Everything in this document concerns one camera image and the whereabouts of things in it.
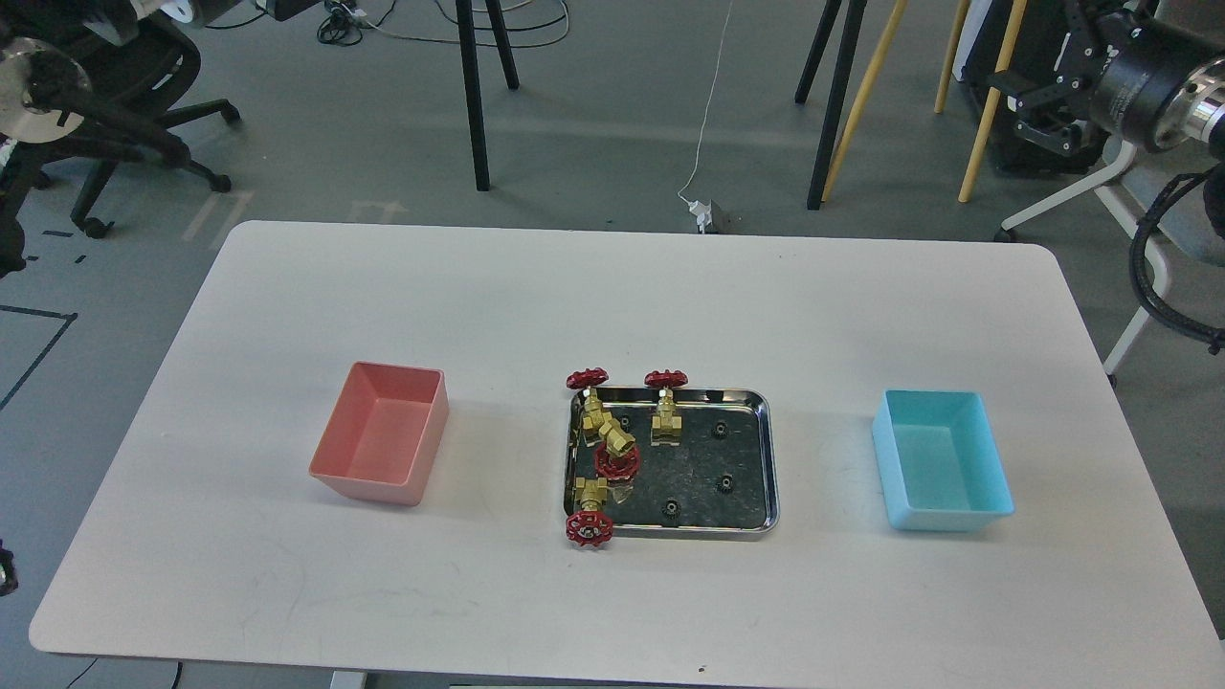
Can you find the white grey office chair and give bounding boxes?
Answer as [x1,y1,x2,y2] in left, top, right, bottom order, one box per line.
[993,141,1223,383]

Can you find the white cable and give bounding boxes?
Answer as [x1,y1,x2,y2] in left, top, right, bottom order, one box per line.
[677,0,736,207]

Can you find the black corrugated hose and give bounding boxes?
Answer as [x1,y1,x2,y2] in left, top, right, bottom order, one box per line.
[1128,172,1225,356]

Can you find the steel tray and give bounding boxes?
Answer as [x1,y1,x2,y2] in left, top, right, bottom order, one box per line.
[564,383,780,538]

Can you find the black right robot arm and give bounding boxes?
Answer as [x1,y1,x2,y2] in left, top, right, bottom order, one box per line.
[989,1,1223,161]

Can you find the brass valve bottom left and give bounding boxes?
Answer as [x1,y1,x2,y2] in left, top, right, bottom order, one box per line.
[566,477,615,546]

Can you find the yellow wooden easel legs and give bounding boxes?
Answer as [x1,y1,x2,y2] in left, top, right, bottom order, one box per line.
[815,1,1028,206]

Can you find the white power adapter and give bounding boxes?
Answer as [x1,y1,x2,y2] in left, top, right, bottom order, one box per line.
[687,200,733,234]

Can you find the black office chair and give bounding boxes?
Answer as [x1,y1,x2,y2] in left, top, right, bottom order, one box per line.
[20,13,243,240]

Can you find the brass valve top middle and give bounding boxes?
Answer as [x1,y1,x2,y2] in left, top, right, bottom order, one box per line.
[643,369,688,446]

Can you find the black tripod right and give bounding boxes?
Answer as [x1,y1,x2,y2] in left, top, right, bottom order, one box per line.
[793,1,867,211]

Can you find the black tripod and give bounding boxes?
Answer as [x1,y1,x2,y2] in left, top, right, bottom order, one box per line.
[454,1,519,192]
[793,1,867,211]

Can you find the black floor cables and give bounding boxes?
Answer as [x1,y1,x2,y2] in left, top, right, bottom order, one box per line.
[203,0,570,49]

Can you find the black cabinet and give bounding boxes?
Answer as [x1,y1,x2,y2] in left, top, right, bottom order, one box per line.
[971,1,1127,173]

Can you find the blue plastic box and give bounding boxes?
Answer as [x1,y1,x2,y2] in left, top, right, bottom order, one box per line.
[872,389,1016,533]

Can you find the small black gear bottom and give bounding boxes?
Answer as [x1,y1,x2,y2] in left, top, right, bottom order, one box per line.
[660,499,682,520]

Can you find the pink plastic box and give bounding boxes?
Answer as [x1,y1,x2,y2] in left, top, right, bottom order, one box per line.
[309,362,448,506]

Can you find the brass valve top left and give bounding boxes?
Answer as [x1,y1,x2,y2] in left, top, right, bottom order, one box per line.
[566,367,610,445]

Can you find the brass valve red handwheel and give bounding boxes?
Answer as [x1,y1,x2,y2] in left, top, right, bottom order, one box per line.
[593,419,639,481]

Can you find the black tripod left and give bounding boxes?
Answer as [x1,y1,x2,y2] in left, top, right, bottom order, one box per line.
[454,1,519,192]

